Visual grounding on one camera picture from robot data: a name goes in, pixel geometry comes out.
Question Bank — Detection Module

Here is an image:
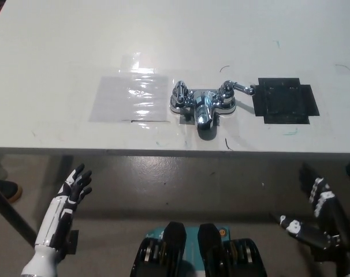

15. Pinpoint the chrome faucet body with spout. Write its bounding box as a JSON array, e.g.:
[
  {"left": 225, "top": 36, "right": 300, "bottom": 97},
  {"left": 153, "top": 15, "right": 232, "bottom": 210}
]
[{"left": 168, "top": 88, "right": 238, "bottom": 130}]

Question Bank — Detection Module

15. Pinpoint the black slanted table leg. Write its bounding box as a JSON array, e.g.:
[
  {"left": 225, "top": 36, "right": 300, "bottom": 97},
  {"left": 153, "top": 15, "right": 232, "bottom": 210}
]
[{"left": 0, "top": 180, "right": 39, "bottom": 249}]

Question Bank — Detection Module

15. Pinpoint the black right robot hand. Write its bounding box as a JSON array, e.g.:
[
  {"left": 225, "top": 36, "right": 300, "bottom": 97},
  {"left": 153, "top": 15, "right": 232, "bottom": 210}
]
[{"left": 269, "top": 163, "right": 350, "bottom": 271}]

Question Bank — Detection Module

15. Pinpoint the clear plastic sheet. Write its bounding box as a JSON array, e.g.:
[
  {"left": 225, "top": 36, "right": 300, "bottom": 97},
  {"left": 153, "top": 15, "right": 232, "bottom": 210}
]
[{"left": 88, "top": 74, "right": 170, "bottom": 122}]

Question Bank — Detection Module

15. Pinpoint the black teal robot torso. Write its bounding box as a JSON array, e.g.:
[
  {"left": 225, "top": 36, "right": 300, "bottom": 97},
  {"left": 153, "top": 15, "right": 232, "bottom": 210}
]
[{"left": 130, "top": 221, "right": 270, "bottom": 277}]

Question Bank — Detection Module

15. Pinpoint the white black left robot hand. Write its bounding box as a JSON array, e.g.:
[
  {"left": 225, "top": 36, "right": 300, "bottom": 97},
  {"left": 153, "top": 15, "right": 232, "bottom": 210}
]
[{"left": 35, "top": 163, "right": 94, "bottom": 250}]

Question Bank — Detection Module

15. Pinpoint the black shoe with tan sole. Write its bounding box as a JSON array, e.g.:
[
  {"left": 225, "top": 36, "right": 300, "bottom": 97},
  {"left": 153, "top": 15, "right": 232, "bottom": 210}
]
[{"left": 0, "top": 178, "right": 23, "bottom": 204}]

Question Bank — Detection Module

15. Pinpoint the black tape square patch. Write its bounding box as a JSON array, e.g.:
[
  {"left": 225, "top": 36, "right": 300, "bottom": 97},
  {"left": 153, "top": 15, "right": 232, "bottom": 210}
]
[{"left": 251, "top": 77, "right": 321, "bottom": 125}]

